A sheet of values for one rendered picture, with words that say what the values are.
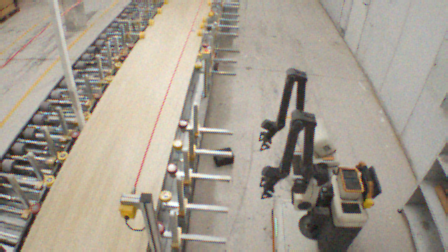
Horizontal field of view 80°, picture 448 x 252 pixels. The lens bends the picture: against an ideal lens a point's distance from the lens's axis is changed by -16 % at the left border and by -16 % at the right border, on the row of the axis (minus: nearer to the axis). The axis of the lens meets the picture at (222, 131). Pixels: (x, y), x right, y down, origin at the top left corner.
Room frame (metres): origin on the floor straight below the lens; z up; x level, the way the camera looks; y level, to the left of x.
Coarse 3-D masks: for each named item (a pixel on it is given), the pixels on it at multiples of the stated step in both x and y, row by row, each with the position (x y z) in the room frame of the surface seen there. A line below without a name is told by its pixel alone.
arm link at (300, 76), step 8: (288, 72) 1.68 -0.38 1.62; (296, 72) 1.68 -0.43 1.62; (304, 72) 1.71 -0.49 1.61; (296, 80) 1.65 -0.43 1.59; (304, 80) 1.65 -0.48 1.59; (296, 88) 1.68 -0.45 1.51; (304, 88) 1.66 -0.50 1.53; (304, 96) 1.66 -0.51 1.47; (296, 104) 1.67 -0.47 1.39; (304, 104) 1.66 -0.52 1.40
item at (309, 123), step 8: (296, 112) 1.27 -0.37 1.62; (304, 112) 1.28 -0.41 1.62; (304, 120) 1.22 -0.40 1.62; (312, 120) 1.23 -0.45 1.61; (304, 128) 1.25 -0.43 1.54; (312, 128) 1.22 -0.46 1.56; (304, 136) 1.24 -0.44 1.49; (312, 136) 1.23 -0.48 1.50; (304, 144) 1.24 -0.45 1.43; (312, 144) 1.23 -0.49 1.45; (304, 152) 1.23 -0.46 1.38; (312, 152) 1.23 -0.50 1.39; (304, 160) 1.23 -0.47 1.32; (312, 160) 1.23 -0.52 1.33; (304, 168) 1.22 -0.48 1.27; (304, 176) 1.20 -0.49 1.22; (312, 176) 1.20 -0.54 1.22
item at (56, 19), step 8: (48, 0) 1.86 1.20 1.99; (56, 0) 1.90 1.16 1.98; (56, 8) 1.88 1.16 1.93; (56, 16) 1.86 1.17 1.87; (56, 24) 1.86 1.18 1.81; (56, 32) 1.86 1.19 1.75; (56, 40) 1.86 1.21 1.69; (64, 40) 1.90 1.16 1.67; (64, 48) 1.88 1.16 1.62; (64, 56) 1.86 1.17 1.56; (64, 64) 1.86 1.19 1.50; (64, 72) 1.86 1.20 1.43; (72, 72) 1.91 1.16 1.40; (72, 80) 1.88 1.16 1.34; (72, 88) 1.86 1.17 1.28; (72, 96) 1.86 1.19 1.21; (72, 104) 1.86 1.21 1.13; (80, 112) 1.88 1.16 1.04; (80, 120) 1.86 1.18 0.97; (80, 128) 1.86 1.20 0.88
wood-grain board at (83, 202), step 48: (192, 0) 5.22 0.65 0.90; (144, 48) 3.32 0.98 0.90; (192, 48) 3.37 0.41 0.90; (144, 96) 2.34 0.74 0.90; (96, 144) 1.66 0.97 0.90; (144, 144) 1.71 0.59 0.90; (96, 192) 1.21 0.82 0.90; (144, 192) 1.25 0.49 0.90; (48, 240) 0.79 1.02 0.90; (96, 240) 0.85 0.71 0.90; (144, 240) 0.89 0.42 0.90
